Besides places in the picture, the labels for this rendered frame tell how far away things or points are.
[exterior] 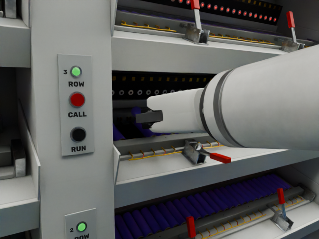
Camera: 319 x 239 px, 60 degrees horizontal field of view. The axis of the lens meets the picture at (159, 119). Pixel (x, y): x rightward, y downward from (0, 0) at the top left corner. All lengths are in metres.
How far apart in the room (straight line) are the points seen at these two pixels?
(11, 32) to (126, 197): 0.26
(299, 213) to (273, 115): 0.60
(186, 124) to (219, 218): 0.37
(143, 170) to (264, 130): 0.23
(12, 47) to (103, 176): 0.19
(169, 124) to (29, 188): 0.19
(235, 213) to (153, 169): 0.29
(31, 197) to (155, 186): 0.18
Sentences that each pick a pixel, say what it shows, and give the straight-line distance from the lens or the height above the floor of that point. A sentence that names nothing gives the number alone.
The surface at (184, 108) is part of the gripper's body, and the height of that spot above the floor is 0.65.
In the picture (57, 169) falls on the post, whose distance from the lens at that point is 0.36.
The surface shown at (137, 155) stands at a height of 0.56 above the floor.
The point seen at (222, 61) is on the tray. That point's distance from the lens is 0.50.
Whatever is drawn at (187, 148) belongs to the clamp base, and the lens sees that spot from 0.49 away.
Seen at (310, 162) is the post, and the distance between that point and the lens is 0.88.
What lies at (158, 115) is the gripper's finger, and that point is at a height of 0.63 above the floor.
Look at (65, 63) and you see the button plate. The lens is 0.35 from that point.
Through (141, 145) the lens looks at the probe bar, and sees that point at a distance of 0.45.
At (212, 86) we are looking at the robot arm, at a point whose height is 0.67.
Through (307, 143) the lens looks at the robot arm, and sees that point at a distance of 0.24.
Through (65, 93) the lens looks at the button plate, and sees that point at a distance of 0.35.
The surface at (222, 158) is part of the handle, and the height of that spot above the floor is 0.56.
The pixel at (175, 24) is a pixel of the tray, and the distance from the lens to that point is 0.51.
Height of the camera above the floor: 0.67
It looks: 7 degrees down
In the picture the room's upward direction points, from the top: straight up
